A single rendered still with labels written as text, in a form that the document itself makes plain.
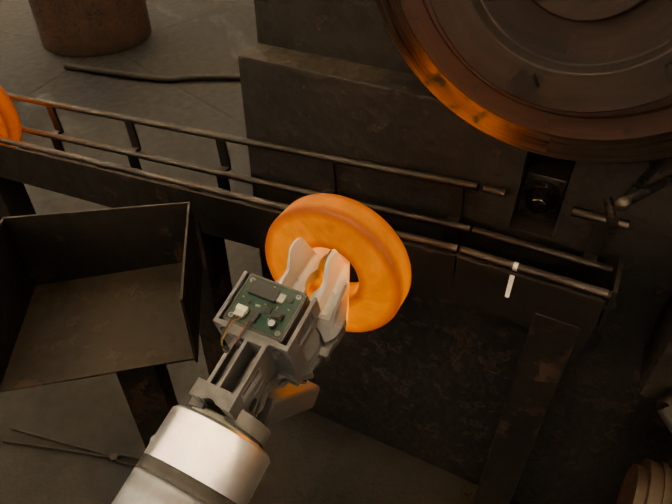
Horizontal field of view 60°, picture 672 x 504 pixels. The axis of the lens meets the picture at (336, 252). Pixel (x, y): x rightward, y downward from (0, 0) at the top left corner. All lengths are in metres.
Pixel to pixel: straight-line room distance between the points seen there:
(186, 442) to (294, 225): 0.23
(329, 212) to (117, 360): 0.42
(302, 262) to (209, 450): 0.20
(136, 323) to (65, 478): 0.68
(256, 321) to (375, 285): 0.14
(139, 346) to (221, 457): 0.42
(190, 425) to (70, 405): 1.17
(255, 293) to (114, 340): 0.42
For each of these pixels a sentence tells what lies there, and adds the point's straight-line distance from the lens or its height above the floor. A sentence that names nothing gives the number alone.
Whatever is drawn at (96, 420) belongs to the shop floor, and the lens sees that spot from 1.57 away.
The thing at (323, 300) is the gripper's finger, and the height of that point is 0.85.
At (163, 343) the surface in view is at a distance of 0.85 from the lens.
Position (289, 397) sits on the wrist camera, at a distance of 0.54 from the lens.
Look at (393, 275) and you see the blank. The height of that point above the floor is 0.85.
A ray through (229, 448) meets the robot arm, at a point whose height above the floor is 0.84.
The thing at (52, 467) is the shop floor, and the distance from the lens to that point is 1.54.
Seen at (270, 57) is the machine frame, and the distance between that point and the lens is 0.93.
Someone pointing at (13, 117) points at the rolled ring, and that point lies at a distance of 1.34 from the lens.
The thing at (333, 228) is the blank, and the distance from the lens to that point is 0.55.
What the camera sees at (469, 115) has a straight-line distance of 0.70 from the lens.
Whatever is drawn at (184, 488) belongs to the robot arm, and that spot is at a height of 0.83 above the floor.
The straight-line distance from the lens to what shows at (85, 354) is 0.88.
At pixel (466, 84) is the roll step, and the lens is 0.66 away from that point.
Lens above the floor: 1.23
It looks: 41 degrees down
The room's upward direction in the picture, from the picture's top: straight up
